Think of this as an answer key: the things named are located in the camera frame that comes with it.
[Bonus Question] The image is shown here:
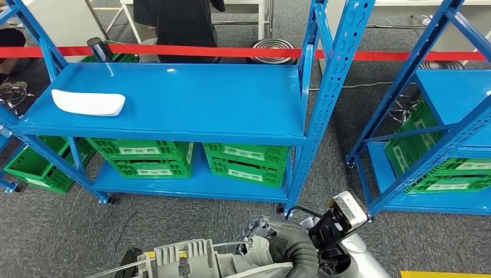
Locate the black robot foot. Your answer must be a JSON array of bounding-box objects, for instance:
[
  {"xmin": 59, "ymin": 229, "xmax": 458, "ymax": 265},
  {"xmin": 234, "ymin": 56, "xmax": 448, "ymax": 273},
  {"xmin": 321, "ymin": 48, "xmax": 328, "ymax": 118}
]
[{"xmin": 114, "ymin": 247, "xmax": 144, "ymax": 278}]

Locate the green plastic crate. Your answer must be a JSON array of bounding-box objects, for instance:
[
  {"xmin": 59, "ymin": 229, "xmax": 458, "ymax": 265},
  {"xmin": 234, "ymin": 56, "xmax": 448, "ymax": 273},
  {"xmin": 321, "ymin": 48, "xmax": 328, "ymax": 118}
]
[
  {"xmin": 79, "ymin": 53, "xmax": 140, "ymax": 64},
  {"xmin": 105, "ymin": 155, "xmax": 193, "ymax": 179},
  {"xmin": 404, "ymin": 97, "xmax": 491, "ymax": 177},
  {"xmin": 85, "ymin": 137, "xmax": 195, "ymax": 161},
  {"xmin": 3, "ymin": 135, "xmax": 97, "ymax": 195},
  {"xmin": 384, "ymin": 140, "xmax": 491, "ymax": 195},
  {"xmin": 202, "ymin": 142, "xmax": 289, "ymax": 166},
  {"xmin": 206, "ymin": 155, "xmax": 287, "ymax": 189}
]

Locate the black round stool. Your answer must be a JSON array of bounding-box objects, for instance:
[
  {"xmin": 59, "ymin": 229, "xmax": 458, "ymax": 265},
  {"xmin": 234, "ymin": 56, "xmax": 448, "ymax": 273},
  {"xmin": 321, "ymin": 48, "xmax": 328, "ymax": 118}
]
[{"xmin": 247, "ymin": 38, "xmax": 299, "ymax": 65}]

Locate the grey wheel hubcap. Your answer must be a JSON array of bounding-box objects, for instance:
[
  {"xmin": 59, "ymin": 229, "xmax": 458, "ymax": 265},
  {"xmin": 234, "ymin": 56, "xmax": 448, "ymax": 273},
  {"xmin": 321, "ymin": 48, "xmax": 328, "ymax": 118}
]
[{"xmin": 82, "ymin": 237, "xmax": 294, "ymax": 278}]

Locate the black barrier post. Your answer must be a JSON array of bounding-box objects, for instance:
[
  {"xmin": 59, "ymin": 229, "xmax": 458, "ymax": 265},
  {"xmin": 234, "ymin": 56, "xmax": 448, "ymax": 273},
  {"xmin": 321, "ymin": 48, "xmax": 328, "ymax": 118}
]
[{"xmin": 86, "ymin": 36, "xmax": 115, "ymax": 63}]

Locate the blue metal shelf rack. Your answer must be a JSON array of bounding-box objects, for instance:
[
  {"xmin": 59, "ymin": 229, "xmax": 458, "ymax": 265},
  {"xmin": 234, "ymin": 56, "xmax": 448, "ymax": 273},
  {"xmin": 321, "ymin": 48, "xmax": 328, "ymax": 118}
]
[
  {"xmin": 0, "ymin": 0, "xmax": 377, "ymax": 215},
  {"xmin": 346, "ymin": 0, "xmax": 491, "ymax": 218},
  {"xmin": 0, "ymin": 126, "xmax": 22, "ymax": 193}
]

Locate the person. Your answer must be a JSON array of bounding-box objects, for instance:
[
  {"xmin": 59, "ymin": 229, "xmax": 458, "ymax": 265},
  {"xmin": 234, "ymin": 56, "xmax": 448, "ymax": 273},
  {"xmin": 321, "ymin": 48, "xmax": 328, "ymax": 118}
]
[
  {"xmin": 0, "ymin": 27, "xmax": 28, "ymax": 90},
  {"xmin": 133, "ymin": 0, "xmax": 226, "ymax": 64}
]

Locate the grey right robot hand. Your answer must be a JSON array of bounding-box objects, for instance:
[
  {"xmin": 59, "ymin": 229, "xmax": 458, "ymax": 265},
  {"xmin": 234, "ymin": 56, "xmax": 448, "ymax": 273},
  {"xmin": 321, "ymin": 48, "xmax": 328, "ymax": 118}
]
[{"xmin": 237, "ymin": 215, "xmax": 309, "ymax": 257}]

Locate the yellow floor tape square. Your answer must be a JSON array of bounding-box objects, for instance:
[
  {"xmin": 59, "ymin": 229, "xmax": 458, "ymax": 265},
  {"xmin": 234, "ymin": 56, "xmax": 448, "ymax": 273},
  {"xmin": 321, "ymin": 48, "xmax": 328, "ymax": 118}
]
[
  {"xmin": 144, "ymin": 250, "xmax": 189, "ymax": 259},
  {"xmin": 400, "ymin": 270, "xmax": 491, "ymax": 278}
]

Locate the white plastic part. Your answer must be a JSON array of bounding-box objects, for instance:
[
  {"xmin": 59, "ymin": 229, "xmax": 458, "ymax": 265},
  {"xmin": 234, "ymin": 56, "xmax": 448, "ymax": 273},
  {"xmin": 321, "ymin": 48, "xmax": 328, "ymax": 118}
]
[{"xmin": 50, "ymin": 89, "xmax": 127, "ymax": 118}]

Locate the white cabinet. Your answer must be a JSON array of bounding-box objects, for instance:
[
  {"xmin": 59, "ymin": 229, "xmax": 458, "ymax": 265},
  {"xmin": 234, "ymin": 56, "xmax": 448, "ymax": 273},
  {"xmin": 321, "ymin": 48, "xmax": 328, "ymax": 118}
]
[{"xmin": 23, "ymin": 0, "xmax": 108, "ymax": 60}]

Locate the white desk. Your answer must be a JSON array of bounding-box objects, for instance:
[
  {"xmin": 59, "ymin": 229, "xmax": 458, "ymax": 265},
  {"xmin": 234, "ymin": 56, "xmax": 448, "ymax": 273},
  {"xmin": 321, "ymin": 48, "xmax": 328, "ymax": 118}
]
[
  {"xmin": 318, "ymin": 0, "xmax": 491, "ymax": 78},
  {"xmin": 84, "ymin": 0, "xmax": 275, "ymax": 45}
]

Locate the round stool chrome base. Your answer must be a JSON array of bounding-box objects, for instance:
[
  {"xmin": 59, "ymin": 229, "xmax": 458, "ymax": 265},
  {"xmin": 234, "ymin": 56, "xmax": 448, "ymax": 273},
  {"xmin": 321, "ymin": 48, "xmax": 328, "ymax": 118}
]
[{"xmin": 387, "ymin": 59, "xmax": 467, "ymax": 125}]

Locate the red barrier belt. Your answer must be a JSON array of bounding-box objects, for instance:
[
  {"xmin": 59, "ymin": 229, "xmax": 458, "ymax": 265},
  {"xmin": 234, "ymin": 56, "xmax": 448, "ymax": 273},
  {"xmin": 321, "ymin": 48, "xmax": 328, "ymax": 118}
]
[{"xmin": 0, "ymin": 43, "xmax": 491, "ymax": 62}]

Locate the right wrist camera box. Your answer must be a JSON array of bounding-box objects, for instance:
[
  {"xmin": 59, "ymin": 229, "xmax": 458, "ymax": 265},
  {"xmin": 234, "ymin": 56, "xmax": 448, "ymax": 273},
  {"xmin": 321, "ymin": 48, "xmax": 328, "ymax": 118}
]
[{"xmin": 306, "ymin": 191, "xmax": 372, "ymax": 250}]

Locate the black camera cable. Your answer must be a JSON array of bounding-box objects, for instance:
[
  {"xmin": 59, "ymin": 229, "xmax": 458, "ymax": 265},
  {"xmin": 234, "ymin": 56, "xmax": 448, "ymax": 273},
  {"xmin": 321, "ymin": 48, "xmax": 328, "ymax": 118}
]
[{"xmin": 284, "ymin": 206, "xmax": 325, "ymax": 221}]

